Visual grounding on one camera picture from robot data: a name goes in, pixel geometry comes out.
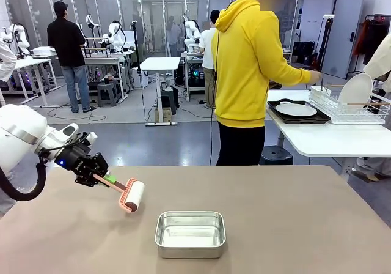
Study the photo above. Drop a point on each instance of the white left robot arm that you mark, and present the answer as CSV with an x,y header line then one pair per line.
x,y
18,127

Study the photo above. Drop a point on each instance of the grey plastic stool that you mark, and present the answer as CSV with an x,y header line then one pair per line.
x,y
107,95

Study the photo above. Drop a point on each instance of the cardboard box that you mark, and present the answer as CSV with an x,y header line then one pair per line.
x,y
165,115

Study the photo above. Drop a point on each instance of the person in yellow hoodie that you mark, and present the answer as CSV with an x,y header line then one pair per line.
x,y
241,72

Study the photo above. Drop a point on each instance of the man in black shirt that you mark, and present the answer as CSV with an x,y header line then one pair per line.
x,y
65,41

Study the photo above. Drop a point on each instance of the white desk with frame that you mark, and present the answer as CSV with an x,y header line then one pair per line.
x,y
100,60

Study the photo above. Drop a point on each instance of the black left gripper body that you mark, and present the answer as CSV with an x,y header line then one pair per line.
x,y
82,167

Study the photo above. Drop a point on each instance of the small white background robot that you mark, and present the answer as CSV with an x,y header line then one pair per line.
x,y
90,21

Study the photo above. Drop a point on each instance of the person's right hand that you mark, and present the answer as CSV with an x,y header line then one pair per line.
x,y
315,76

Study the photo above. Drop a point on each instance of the rectangular metal container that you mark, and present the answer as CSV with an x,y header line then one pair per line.
x,y
189,252

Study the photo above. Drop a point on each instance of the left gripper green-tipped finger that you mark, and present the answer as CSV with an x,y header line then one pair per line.
x,y
100,185
110,179

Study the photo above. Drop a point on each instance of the dark plastic stool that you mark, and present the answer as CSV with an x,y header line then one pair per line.
x,y
169,99

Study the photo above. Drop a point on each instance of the clothes rack with garments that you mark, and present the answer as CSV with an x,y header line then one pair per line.
x,y
371,38

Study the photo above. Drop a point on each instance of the seated person's grey legs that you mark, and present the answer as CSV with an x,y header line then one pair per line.
x,y
372,167

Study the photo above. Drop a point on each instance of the person's right forearm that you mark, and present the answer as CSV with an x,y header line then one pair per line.
x,y
293,75

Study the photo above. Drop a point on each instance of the person in white sleeve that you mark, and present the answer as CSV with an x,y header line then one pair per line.
x,y
6,63

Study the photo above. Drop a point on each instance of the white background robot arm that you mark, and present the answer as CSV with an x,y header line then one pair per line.
x,y
18,38
191,29
117,38

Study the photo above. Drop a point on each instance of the black light stand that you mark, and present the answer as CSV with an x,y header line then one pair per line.
x,y
327,26

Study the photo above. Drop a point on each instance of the black suitcases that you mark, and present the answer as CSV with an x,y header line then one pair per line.
x,y
304,52

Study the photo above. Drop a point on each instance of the person in beige jacket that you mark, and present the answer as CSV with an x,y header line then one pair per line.
x,y
382,60

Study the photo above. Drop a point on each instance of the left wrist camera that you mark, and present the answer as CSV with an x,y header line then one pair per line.
x,y
91,138

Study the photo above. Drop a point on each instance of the black plastic stool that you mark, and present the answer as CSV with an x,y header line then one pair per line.
x,y
278,156

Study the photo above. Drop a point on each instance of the long white desk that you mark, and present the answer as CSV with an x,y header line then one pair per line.
x,y
30,62

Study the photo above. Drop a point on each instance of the black metal shelf frame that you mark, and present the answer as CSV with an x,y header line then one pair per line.
x,y
97,50

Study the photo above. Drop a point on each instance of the person in white shirt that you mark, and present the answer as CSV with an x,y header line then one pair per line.
x,y
207,47

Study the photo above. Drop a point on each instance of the white box stack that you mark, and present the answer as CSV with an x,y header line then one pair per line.
x,y
42,51

